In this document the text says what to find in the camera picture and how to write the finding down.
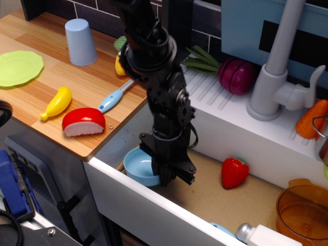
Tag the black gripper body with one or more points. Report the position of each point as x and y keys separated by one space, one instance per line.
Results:
x=173 y=153

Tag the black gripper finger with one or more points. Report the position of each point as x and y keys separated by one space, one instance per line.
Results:
x=157 y=167
x=167 y=175

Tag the light blue plastic bowl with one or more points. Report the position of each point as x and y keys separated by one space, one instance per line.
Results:
x=138 y=166

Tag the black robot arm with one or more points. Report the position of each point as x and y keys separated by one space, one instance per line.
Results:
x=149 y=58

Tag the red toy strawberry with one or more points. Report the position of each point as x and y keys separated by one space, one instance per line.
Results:
x=233 y=172

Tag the white toy sink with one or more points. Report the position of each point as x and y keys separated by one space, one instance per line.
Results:
x=180 y=214

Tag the blue grey slotted spoon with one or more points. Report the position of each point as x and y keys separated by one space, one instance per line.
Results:
x=112 y=99

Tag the red white toy sushi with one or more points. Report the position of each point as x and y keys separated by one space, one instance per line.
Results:
x=83 y=121

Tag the green toy leaves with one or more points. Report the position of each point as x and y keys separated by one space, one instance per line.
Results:
x=201 y=61

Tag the yellow toy corn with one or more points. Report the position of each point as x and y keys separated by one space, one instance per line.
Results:
x=118 y=67

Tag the purple toy onion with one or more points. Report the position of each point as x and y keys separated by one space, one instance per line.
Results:
x=237 y=76

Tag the white bottle with silver cap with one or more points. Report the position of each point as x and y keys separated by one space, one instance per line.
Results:
x=262 y=236

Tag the yellow toy banana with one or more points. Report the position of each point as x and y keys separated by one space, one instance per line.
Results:
x=58 y=104

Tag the grey toy faucet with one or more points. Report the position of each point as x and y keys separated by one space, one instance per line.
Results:
x=272 y=89

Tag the green toy bitter gourd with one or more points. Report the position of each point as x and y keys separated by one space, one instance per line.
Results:
x=118 y=44

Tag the light blue plastic cup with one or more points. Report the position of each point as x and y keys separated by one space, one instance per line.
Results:
x=80 y=42

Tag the orange transparent pot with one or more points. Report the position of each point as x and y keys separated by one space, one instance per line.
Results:
x=302 y=212

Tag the blue object at left edge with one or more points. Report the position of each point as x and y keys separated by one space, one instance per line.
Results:
x=16 y=189

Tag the orange toy carrot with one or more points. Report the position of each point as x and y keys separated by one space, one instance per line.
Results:
x=304 y=126

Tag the silver metal pot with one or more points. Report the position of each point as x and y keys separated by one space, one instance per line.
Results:
x=321 y=139

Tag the light green plastic plate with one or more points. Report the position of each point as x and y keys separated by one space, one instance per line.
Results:
x=19 y=67

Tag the light blue utensil handle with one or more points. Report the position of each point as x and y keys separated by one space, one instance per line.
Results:
x=222 y=229

